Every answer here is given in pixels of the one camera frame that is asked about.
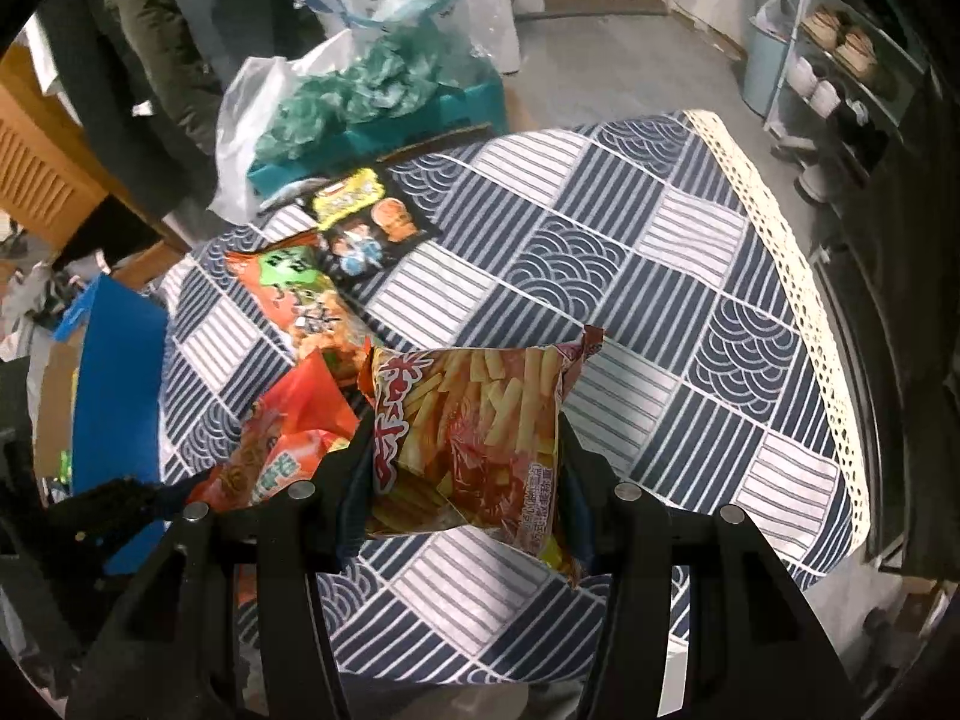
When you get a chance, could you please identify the teal box with cardboard flap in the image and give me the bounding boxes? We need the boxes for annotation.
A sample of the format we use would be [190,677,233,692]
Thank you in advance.
[247,75,508,199]

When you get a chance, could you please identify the orange green rice cracker bag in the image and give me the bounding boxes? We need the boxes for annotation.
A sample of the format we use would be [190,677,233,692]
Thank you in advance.
[224,231,377,388]

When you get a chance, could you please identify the large orange snack bag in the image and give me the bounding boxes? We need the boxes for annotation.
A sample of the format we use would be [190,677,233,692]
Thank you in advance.
[187,351,359,512]

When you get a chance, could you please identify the black yellow noodle snack bag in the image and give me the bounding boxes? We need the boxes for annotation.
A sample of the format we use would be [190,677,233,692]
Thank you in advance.
[296,167,439,286]

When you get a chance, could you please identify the blue cardboard storage box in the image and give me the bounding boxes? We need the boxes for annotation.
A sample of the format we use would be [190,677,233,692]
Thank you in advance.
[32,271,171,577]

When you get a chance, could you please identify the red fries snack bag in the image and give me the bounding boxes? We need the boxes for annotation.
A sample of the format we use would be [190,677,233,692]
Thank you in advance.
[358,327,604,577]

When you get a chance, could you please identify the wooden louvered cabinet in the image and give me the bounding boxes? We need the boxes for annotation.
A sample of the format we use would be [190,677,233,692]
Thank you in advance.
[0,40,189,257]

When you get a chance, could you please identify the blue white patterned tablecloth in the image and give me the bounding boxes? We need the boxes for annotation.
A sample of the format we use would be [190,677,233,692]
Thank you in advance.
[156,110,869,684]

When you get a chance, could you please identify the shoe rack with shoes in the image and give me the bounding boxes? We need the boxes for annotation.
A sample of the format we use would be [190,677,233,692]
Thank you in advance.
[765,0,929,205]

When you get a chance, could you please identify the light blue trash bin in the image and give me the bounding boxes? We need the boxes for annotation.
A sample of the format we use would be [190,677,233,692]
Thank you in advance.
[740,0,794,117]

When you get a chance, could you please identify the dark hanging clothes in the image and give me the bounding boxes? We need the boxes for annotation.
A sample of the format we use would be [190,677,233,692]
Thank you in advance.
[36,0,324,218]

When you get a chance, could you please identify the crumpled green tissue paper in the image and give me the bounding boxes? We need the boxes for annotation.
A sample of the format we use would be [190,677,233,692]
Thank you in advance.
[254,23,488,164]

